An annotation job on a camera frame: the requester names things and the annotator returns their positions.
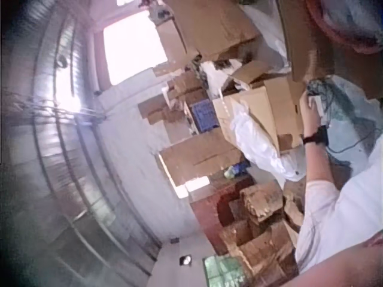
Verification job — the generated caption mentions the person's left hand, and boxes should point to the person's left hand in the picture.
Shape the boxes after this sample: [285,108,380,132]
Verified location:
[299,88,327,141]

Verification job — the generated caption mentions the white power adapter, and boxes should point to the white power adapter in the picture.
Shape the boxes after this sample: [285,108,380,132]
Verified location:
[309,94,327,118]

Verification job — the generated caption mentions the black wrist band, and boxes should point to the black wrist band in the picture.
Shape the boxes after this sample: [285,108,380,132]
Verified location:
[301,124,330,148]

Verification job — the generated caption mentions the open cardboard box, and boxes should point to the open cardboard box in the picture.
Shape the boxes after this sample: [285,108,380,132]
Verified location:
[211,77,308,155]

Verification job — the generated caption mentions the clear plastic bag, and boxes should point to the clear plastic bag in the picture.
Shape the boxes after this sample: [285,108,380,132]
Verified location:
[306,74,383,176]

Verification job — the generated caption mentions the flat cardboard sheet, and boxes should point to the flat cardboard sheet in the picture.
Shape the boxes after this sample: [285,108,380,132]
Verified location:
[276,0,323,84]

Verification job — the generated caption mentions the large white plastic bag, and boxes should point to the large white plastic bag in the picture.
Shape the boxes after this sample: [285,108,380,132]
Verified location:
[229,101,308,182]

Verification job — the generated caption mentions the white plastic sheet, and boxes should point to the white plastic sheet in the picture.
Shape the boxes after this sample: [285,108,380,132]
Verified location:
[241,4,293,74]

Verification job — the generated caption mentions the red plastic basket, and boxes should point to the red plastic basket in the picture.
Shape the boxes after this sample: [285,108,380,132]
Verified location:
[305,0,383,55]

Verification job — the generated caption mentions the crumpled white plastic bag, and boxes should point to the crumpled white plastic bag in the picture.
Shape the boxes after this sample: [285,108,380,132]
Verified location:
[199,59,244,100]

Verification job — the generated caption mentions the blue and green bag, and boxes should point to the blue and green bag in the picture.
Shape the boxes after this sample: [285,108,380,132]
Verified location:
[223,161,251,181]

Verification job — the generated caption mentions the blue plastic crate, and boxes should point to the blue plastic crate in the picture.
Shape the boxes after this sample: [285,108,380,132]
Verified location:
[190,100,223,135]

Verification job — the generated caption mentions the large cardboard box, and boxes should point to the large cardboard box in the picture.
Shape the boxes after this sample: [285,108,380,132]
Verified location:
[155,0,262,63]

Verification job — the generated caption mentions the long cardboard box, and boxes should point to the long cardboard box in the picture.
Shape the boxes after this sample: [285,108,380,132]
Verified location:
[157,131,251,184]

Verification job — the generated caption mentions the stack of small cartons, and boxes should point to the stack of small cartons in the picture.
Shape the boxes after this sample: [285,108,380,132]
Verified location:
[138,68,211,128]

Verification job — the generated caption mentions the heap of brown cartons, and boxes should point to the heap of brown cartons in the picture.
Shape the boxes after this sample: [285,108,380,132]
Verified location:
[217,179,306,287]

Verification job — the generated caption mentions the bright window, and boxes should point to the bright window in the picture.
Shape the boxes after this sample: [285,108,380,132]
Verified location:
[102,9,169,87]

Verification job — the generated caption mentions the green glass pane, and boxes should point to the green glass pane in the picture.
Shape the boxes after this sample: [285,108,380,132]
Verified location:
[202,254,242,287]

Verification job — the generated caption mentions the metal roller shutter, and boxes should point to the metal roller shutter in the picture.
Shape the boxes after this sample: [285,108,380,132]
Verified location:
[5,11,164,279]

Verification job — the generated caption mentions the tangled black cables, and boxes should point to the tangled black cables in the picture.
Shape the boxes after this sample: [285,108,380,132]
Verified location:
[306,77,383,168]

